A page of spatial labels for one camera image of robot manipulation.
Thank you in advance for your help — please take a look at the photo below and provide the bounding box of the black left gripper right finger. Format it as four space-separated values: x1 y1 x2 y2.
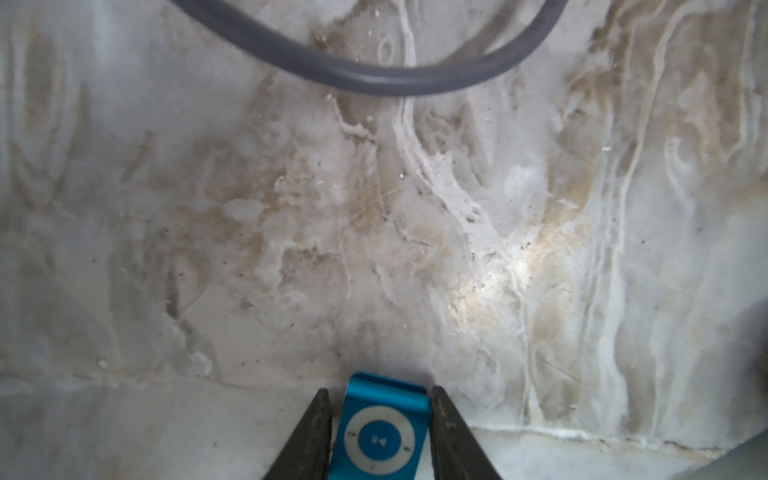
429 386 502 480

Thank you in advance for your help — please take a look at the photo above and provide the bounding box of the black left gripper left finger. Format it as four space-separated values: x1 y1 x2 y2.
263 388 332 480

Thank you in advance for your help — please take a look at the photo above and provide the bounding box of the blue mp3 player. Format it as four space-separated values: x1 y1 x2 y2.
328 372 432 480

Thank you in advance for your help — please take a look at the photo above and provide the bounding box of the grey cable of green charger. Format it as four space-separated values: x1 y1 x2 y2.
169 0 570 98

